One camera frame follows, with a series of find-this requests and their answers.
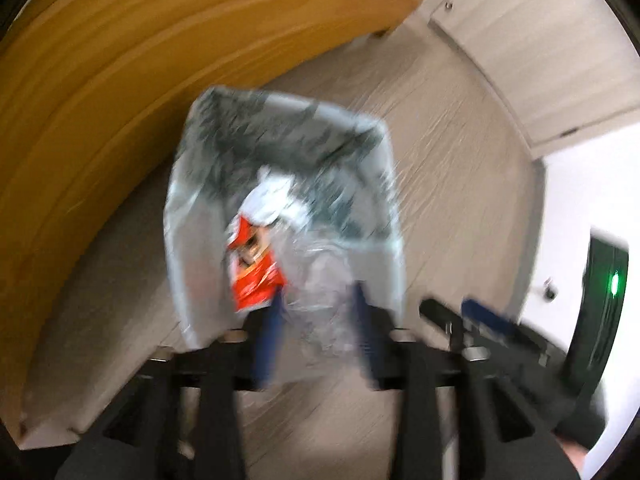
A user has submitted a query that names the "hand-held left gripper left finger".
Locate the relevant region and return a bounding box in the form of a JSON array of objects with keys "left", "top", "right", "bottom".
[{"left": 87, "top": 292, "right": 287, "bottom": 480}]

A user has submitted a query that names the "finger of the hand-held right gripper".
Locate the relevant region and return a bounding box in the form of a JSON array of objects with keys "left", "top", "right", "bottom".
[
  {"left": 461, "top": 298, "right": 553, "bottom": 366},
  {"left": 419, "top": 298, "right": 471, "bottom": 358}
]

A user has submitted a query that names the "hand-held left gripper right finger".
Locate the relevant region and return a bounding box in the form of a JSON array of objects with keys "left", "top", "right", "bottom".
[{"left": 350, "top": 282, "right": 556, "bottom": 480}]

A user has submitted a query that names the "clear plastic wrapper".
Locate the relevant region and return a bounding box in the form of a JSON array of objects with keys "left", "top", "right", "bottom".
[{"left": 279, "top": 230, "right": 362, "bottom": 358}]

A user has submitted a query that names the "orange-red snack packet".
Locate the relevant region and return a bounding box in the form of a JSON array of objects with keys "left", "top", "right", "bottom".
[{"left": 226, "top": 214, "right": 287, "bottom": 314}]

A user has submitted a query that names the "plastic-lined waste bin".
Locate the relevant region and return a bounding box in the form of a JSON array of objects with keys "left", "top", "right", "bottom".
[{"left": 164, "top": 86, "right": 407, "bottom": 361}]

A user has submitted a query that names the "white crumpled paper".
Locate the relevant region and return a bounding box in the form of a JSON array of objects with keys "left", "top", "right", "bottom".
[{"left": 239, "top": 169, "right": 307, "bottom": 227}]

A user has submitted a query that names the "white panel door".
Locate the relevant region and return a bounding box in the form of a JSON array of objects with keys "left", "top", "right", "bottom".
[{"left": 429, "top": 0, "right": 640, "bottom": 147}]

